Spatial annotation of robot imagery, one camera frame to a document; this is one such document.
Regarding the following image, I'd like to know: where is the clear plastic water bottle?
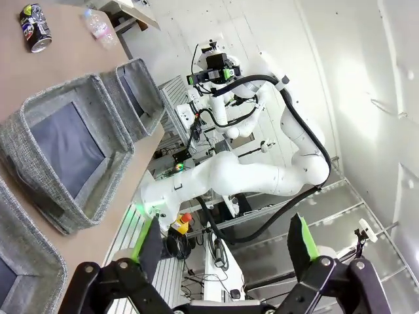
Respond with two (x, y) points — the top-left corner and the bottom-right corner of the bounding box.
(81, 8), (119, 50)

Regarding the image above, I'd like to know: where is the black control box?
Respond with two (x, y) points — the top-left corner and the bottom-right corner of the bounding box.
(172, 150), (191, 165)

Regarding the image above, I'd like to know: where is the grey fabric basket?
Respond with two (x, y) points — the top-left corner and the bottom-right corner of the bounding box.
(0, 178), (69, 314)
(100, 58), (166, 145)
(0, 74), (136, 236)

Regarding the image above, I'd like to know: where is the white desk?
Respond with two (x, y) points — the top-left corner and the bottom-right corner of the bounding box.
(98, 0), (161, 31)

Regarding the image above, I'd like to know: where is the clear acrylic barrier panel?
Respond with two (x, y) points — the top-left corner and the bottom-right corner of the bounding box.
(225, 178), (399, 288)

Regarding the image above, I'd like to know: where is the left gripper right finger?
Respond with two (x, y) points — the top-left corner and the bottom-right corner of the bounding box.
(278, 212), (393, 314)

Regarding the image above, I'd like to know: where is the crushed black drink can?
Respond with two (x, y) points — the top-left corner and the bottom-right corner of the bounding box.
(18, 3), (53, 54)

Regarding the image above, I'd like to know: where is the aluminium profile mounting base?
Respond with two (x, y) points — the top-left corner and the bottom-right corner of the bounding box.
(103, 196), (184, 314)
(158, 74), (197, 147)

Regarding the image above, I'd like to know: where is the white camera on black stand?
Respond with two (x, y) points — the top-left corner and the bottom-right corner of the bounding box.
(353, 218), (378, 262)

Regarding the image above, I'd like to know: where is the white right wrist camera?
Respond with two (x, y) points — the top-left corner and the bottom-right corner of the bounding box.
(200, 39), (219, 56)

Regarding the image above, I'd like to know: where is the small white camera on pole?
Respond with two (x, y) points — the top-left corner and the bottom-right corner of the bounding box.
(238, 139), (276, 158)

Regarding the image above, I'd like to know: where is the black cylinder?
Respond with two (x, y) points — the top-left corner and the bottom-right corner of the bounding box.
(165, 234), (190, 260)

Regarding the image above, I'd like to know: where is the yellow red emergency stop button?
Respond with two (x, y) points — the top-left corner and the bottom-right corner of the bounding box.
(170, 212), (194, 235)

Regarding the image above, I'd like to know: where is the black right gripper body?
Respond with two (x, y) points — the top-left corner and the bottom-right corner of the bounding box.
(196, 53), (230, 84)

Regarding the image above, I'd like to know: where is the black right arm hose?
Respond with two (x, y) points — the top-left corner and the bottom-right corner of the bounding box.
(196, 74), (333, 245)

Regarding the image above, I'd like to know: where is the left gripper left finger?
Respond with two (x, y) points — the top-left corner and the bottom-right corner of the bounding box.
(60, 215), (177, 314)

